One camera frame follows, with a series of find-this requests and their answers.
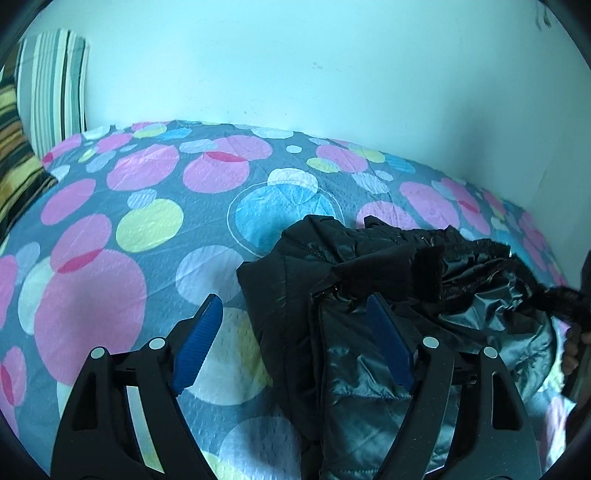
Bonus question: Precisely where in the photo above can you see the person's right hand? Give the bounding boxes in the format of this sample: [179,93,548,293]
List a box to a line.
[561,327,591,375]

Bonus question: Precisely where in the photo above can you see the gold black striped pillow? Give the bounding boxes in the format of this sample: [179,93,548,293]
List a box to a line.
[0,77,57,241]

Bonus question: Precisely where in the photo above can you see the black puffer jacket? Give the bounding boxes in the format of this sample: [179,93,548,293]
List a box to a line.
[235,214,591,480]

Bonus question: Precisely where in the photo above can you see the polka dot bed sheet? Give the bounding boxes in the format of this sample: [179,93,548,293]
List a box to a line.
[1,120,564,479]

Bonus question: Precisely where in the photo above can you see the striped headboard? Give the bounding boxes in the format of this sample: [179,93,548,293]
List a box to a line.
[14,29,89,157]

